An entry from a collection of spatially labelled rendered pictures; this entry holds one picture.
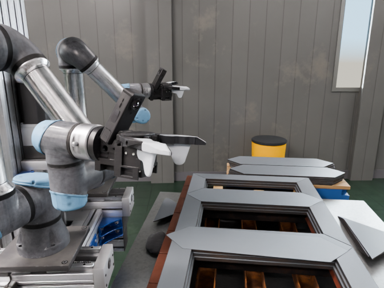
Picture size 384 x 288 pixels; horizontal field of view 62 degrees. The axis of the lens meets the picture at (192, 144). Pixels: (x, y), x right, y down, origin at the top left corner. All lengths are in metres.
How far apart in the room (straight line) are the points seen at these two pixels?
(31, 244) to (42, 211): 0.11
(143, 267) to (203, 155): 2.84
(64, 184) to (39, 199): 0.29
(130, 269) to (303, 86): 3.35
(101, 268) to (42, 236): 0.20
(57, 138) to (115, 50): 3.47
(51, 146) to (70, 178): 0.08
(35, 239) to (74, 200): 0.35
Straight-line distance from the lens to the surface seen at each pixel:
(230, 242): 1.41
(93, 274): 1.08
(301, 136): 4.46
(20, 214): 0.98
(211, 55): 4.06
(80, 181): 0.74
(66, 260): 1.05
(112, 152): 0.64
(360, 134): 4.69
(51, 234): 1.08
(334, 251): 1.46
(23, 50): 0.93
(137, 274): 1.55
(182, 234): 1.46
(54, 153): 0.71
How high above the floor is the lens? 1.60
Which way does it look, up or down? 15 degrees down
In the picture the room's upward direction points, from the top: straight up
